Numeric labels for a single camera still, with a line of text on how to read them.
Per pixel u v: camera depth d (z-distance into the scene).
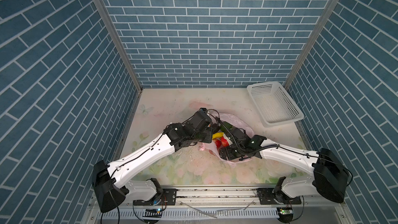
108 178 0.39
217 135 0.93
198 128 0.54
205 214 0.70
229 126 0.79
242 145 0.63
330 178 0.42
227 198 0.74
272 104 1.12
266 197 0.73
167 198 0.73
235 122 0.77
